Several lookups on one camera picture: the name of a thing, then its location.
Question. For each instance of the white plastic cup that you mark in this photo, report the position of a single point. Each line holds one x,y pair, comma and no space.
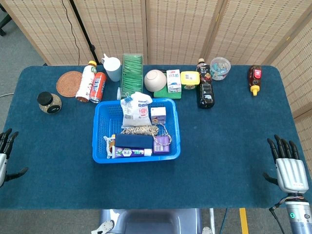
111,68

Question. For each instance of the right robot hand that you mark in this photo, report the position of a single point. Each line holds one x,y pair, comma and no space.
290,168

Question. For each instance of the bamboo folding screen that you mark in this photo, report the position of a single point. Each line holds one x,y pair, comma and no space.
170,29

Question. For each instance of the honey squeeze bottle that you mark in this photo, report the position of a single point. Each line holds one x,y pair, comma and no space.
254,78

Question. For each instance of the black tripod stand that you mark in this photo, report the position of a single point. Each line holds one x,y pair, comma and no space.
84,26

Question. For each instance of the white bottle with yellow cap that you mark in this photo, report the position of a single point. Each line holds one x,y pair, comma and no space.
85,83

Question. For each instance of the clear tub with blue items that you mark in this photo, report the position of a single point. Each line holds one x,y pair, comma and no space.
220,69

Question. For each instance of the clear box of green packets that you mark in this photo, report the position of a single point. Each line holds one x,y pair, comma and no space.
132,75

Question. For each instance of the blue plastic basket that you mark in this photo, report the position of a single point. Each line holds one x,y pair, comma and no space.
136,156

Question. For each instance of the small purple box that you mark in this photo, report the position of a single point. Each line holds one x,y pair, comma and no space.
161,145

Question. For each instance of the small white purple carton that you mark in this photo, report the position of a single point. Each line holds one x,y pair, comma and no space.
158,116

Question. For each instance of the white snack bag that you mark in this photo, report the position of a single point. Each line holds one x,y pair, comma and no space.
135,112

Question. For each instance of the beige bowl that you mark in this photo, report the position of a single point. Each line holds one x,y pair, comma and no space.
155,81

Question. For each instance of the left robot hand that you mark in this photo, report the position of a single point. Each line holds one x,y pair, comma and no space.
3,156

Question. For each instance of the round woven coaster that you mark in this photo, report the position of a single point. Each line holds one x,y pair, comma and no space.
69,83

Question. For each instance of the green sponge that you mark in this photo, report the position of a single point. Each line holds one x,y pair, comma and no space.
161,94

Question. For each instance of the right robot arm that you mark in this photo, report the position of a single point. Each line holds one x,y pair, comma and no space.
298,214

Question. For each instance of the dark blue rectangular box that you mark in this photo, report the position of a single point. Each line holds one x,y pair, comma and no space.
134,141

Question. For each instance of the glass jar with black lid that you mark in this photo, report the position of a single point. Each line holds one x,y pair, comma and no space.
49,103

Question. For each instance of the robot base body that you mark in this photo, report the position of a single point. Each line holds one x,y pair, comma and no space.
151,221

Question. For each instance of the yellow lidded container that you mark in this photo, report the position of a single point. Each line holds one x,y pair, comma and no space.
190,80

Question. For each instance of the dark soy sauce bottle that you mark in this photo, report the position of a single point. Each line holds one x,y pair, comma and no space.
205,87

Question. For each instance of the blue binder clip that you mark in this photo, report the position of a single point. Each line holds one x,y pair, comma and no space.
128,99

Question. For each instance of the snack packet with orange print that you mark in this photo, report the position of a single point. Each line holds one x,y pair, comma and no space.
109,145

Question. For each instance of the red soda can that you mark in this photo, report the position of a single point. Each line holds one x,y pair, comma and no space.
98,87

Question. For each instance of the white blue milk carton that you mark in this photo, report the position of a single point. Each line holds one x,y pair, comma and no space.
173,81

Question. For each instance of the purple toothpaste tube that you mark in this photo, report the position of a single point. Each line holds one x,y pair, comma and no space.
129,152

